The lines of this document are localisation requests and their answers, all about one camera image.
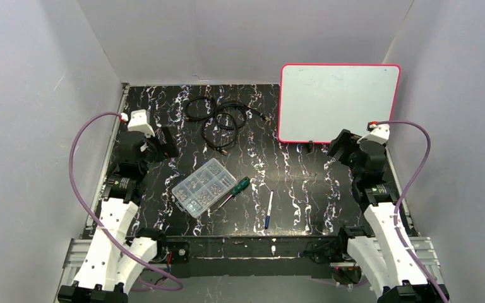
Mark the pink framed whiteboard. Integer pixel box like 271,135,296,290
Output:
277,63,402,144

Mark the blue whiteboard marker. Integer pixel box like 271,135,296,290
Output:
264,190,274,230

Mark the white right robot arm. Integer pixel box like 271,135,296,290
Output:
328,124,450,302

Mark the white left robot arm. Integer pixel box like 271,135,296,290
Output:
56,124,183,302

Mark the clear plastic screw box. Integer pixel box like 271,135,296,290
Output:
172,158,237,218

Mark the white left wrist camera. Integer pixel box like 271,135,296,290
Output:
127,109,155,138

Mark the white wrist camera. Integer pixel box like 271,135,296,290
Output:
127,109,155,138
357,123,390,145

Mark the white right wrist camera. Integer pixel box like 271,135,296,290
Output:
357,123,390,145

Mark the black coiled cable with plug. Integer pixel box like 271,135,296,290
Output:
200,101,270,157

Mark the green handled screwdriver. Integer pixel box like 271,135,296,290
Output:
217,177,250,209

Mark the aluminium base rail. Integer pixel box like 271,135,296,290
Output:
63,236,442,279

